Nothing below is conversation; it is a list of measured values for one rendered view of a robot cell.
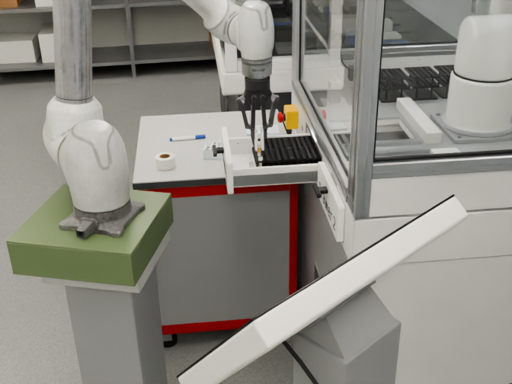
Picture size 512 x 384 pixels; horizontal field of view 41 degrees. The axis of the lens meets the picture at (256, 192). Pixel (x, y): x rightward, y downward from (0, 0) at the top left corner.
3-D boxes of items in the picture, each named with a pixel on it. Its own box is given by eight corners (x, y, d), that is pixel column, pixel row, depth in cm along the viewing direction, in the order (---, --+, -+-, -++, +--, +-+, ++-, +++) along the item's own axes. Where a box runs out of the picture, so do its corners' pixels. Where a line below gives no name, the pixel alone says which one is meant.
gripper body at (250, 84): (244, 80, 195) (244, 110, 200) (273, 78, 196) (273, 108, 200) (241, 72, 202) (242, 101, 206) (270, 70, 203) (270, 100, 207)
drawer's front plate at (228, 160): (228, 195, 207) (226, 162, 202) (222, 155, 233) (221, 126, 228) (233, 194, 208) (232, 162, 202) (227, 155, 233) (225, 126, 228)
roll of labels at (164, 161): (173, 161, 244) (172, 151, 242) (177, 168, 238) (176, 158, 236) (154, 164, 242) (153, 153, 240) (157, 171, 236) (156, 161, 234)
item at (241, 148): (233, 187, 208) (232, 170, 205) (227, 153, 231) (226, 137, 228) (360, 180, 212) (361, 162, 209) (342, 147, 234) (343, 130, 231)
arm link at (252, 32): (282, 57, 195) (258, 46, 205) (281, 2, 187) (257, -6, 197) (249, 63, 190) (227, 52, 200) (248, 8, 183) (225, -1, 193)
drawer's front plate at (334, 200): (337, 243, 182) (338, 207, 177) (317, 193, 208) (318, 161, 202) (343, 242, 182) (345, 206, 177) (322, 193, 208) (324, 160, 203)
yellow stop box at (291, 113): (284, 129, 247) (284, 111, 244) (282, 123, 253) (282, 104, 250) (298, 129, 248) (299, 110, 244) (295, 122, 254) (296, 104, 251)
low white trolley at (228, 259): (152, 356, 264) (132, 182, 229) (155, 267, 319) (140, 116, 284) (299, 343, 269) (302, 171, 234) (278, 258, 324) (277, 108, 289)
